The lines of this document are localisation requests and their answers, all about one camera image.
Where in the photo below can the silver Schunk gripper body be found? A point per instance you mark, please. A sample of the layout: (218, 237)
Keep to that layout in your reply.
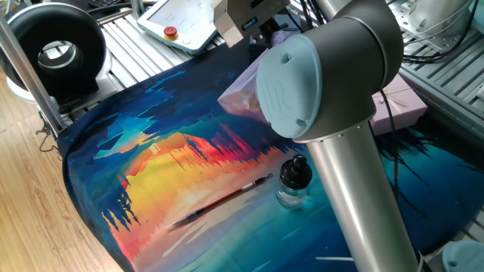
(246, 17)

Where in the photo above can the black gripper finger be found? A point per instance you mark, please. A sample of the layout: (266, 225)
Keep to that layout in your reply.
(266, 32)

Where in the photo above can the purple plastic bag with packets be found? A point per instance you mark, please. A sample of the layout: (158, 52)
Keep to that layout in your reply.
(242, 96)

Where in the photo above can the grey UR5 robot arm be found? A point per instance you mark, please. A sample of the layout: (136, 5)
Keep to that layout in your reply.
(340, 113)

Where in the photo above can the white teach pendant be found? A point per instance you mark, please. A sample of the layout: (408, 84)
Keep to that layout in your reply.
(177, 22)

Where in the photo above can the pink gift box with ribbon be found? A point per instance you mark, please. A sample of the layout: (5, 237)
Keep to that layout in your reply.
(399, 107)

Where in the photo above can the glass jar with black lid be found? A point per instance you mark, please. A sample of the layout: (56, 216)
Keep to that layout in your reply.
(293, 185)

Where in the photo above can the brown calligraphy brush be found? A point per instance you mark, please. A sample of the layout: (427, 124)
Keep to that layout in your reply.
(223, 200)

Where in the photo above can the colourful sunset landscape mat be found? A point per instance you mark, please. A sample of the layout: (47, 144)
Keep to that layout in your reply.
(170, 181)

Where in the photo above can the black round blower fan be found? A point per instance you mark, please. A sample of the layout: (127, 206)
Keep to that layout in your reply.
(30, 34)

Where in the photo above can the aluminium frame post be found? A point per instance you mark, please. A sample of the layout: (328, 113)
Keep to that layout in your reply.
(30, 75)

